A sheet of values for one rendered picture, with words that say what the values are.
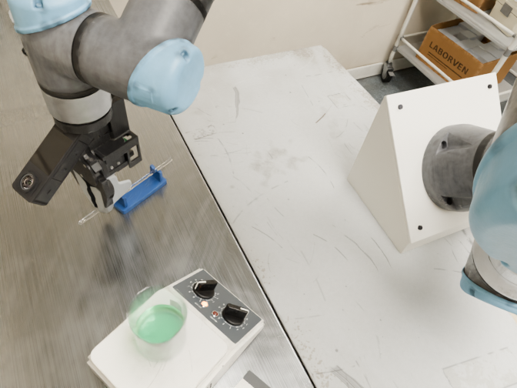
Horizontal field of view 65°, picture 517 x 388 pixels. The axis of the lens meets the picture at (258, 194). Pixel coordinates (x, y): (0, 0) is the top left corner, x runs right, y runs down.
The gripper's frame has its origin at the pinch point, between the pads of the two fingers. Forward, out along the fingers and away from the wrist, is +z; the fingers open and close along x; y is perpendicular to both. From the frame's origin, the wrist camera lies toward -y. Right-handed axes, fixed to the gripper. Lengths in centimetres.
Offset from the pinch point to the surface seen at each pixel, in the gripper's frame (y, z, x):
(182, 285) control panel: -1.3, -2.3, -20.3
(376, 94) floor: 198, 98, 17
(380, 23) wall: 206, 61, 33
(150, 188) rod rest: 9.4, 2.7, -1.1
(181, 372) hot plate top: -9.9, -5.4, -28.9
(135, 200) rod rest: 6.0, 2.6, -1.2
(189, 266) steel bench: 3.5, 3.6, -16.7
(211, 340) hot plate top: -4.9, -5.3, -29.1
